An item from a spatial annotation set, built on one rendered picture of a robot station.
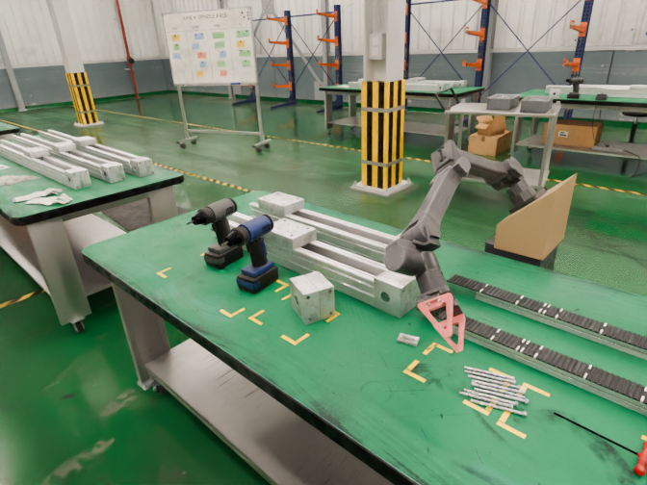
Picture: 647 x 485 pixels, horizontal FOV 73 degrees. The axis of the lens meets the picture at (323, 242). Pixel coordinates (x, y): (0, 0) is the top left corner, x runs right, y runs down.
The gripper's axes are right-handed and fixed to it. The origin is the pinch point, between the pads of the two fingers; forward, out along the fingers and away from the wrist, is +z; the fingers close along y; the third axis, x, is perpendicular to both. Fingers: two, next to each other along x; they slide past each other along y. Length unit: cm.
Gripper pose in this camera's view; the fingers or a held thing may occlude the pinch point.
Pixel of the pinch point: (452, 340)
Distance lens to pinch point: 90.2
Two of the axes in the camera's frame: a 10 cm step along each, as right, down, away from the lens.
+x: -8.8, 3.9, 2.8
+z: 1.7, 7.9, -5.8
